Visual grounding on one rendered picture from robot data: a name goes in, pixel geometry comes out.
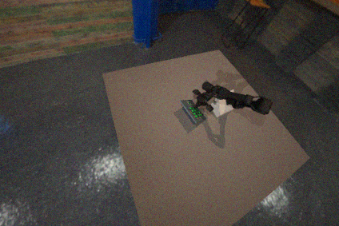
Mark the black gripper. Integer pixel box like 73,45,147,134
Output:
193,89,214,112

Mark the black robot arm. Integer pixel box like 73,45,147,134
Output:
197,81,273,115

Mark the grey switch panel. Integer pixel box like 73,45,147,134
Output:
180,100,206,125

